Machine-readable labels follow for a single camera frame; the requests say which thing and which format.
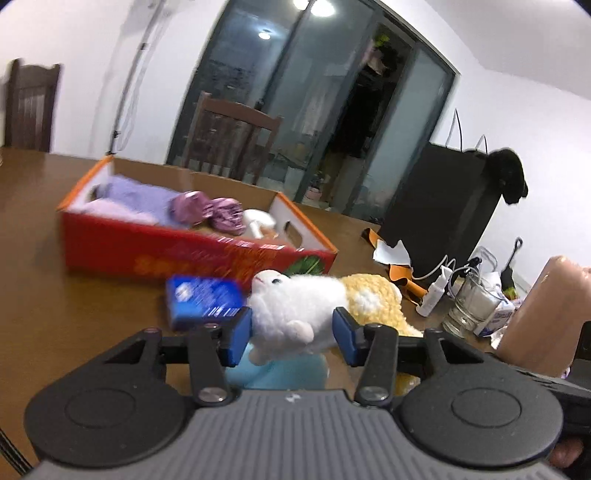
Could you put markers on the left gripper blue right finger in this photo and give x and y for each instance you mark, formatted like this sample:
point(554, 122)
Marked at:
point(374, 349)

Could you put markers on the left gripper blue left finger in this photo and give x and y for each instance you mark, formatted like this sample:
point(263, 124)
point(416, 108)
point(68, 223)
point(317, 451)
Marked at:
point(213, 347)

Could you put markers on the yellow plush toy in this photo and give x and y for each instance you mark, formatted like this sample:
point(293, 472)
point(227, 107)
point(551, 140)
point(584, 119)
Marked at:
point(372, 299)

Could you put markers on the blue tissue pack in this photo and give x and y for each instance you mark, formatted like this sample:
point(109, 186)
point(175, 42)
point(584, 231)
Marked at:
point(193, 300)

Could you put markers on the light blue plush toy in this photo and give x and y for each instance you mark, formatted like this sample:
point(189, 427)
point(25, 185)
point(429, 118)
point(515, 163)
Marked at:
point(305, 372)

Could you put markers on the white plush toy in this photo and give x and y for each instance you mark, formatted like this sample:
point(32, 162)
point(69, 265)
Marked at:
point(292, 316)

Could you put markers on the lavender towel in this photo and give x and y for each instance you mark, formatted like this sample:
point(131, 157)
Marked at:
point(140, 197)

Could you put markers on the light purple fluffy cloth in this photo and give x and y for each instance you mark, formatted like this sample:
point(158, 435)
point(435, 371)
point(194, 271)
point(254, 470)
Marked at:
point(105, 208)

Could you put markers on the purple satin scrunchie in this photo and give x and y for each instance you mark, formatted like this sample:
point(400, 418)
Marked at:
point(194, 208)

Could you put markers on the person's right hand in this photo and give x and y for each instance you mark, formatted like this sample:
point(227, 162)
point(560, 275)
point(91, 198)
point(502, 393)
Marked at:
point(566, 452)

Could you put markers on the pink cylindrical container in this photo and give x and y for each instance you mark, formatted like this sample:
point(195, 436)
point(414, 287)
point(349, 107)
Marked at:
point(543, 333)

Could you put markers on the white spray bottle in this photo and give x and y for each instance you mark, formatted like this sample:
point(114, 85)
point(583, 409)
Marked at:
point(435, 293)

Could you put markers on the clear glass cup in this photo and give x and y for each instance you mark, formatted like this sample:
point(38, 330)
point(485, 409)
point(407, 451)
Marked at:
point(475, 302)

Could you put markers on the red orange cardboard box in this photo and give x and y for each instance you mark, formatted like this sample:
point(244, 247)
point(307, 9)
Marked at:
point(104, 246)

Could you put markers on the dark wooden chair centre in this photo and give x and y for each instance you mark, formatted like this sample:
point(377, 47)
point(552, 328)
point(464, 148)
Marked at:
point(229, 139)

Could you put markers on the dark wooden chair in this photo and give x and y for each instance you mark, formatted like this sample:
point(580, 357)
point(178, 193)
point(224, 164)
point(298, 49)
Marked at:
point(31, 93)
point(229, 139)

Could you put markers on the black fabric on bag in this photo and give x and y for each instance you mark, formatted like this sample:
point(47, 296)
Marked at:
point(504, 171)

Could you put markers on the dark glass sliding door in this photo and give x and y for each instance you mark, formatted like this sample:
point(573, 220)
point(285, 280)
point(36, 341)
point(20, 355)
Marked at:
point(360, 94)

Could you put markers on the dark wooden chair left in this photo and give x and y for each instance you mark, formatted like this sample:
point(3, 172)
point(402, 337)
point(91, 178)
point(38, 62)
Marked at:
point(31, 93)

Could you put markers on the studio light on stand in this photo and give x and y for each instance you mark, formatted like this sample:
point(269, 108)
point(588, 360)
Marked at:
point(127, 107)

